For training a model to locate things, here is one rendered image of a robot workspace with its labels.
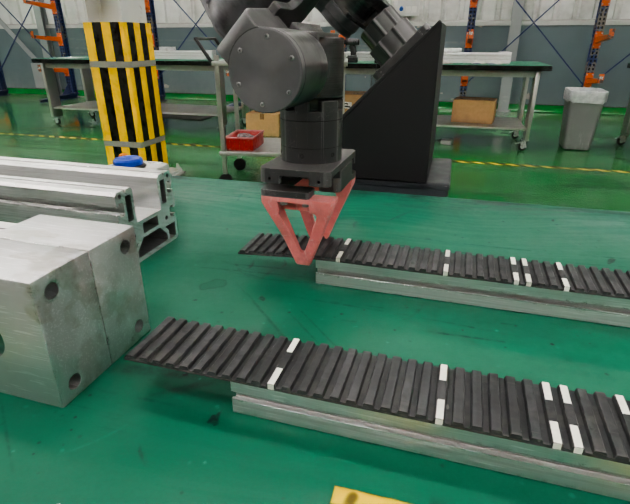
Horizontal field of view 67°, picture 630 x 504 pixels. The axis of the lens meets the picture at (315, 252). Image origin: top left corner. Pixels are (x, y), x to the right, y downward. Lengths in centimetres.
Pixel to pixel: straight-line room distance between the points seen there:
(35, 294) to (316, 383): 18
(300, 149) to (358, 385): 22
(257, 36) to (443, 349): 27
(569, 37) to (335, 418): 785
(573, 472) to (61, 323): 32
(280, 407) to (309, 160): 22
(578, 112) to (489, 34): 295
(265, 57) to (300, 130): 9
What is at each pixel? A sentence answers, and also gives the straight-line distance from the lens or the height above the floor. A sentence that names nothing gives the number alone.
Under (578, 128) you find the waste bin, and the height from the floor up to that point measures 21.
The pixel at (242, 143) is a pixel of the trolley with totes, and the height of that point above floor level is 32.
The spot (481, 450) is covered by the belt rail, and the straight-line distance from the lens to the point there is 31.
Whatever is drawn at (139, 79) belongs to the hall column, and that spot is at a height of 74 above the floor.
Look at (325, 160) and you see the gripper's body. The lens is 43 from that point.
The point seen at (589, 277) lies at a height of 81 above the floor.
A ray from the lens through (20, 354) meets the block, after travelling 37.
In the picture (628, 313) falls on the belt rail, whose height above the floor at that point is 79.
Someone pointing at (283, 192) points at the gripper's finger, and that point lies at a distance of 42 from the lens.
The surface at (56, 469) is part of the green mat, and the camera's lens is 34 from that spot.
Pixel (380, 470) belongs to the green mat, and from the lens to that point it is 30.
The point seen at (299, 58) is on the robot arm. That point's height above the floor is 99.
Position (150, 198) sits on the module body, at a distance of 59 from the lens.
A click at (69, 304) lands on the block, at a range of 35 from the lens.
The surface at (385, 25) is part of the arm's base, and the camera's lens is 90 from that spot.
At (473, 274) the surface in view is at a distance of 45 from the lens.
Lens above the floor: 101
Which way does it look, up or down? 24 degrees down
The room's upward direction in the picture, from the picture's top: straight up
